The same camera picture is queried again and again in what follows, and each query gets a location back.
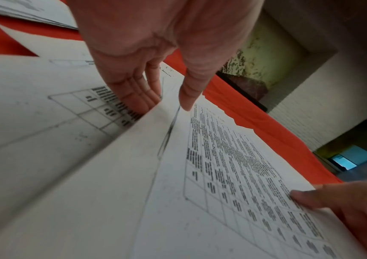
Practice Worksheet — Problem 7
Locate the person's right hand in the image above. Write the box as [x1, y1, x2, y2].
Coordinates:
[290, 180, 367, 259]

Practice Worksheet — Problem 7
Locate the person's left hand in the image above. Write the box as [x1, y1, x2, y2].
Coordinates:
[66, 0, 265, 116]

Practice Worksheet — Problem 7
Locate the white printed table paper sheet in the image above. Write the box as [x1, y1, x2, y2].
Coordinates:
[0, 97, 367, 259]

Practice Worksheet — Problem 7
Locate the orange tablecloth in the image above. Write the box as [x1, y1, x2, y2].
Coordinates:
[0, 0, 343, 183]

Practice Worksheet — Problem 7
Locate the stack of white papers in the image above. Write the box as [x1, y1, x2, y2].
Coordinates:
[0, 0, 79, 30]

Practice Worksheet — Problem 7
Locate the white paper sheet with grid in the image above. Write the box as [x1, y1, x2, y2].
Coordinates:
[0, 52, 163, 159]

